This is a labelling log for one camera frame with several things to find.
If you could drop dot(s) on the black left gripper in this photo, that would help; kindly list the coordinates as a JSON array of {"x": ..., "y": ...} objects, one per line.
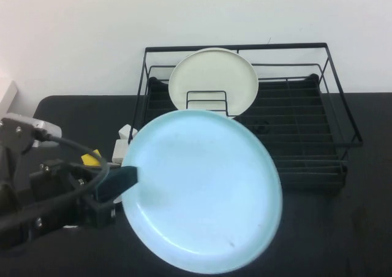
[{"x": 55, "y": 182}]

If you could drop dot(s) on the light blue plate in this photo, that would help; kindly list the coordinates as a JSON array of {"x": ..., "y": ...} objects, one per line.
[{"x": 202, "y": 191}]

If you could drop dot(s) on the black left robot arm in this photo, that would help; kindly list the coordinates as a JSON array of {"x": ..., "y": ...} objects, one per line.
[{"x": 9, "y": 197}]

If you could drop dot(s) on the cream white plate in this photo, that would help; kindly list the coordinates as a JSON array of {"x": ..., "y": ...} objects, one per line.
[
  {"x": 211, "y": 74},
  {"x": 220, "y": 49}
]

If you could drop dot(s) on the white flat power adapter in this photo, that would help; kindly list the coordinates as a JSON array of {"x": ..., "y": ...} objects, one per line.
[{"x": 119, "y": 151}]

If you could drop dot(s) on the yellow foam block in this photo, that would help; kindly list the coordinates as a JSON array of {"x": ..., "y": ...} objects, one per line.
[{"x": 88, "y": 160}]

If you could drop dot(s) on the small white cube adapter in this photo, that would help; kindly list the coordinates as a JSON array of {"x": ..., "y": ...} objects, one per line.
[{"x": 124, "y": 132}]

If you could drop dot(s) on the white board edge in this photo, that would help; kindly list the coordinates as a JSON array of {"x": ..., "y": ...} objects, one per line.
[{"x": 7, "y": 99}]

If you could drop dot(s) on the black plastic drip tray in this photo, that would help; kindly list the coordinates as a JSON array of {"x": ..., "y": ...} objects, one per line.
[{"x": 306, "y": 111}]

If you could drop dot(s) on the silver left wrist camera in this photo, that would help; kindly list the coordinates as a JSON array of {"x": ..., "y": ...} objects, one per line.
[{"x": 46, "y": 127}]

